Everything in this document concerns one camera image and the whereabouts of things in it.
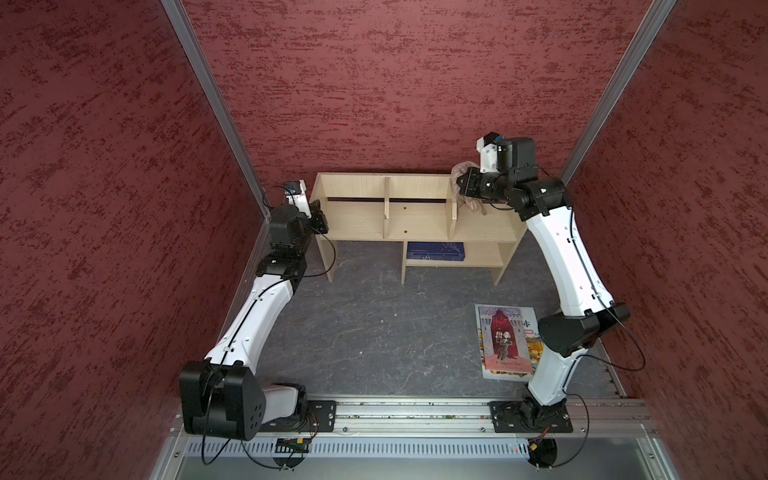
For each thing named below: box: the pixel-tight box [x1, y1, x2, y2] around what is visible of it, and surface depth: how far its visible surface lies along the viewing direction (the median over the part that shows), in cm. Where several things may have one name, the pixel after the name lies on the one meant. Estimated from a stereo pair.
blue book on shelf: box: [406, 241, 466, 261], surface depth 91 cm
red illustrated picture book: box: [474, 304, 545, 382], surface depth 87 cm
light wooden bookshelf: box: [310, 172, 528, 285], surface depth 86 cm
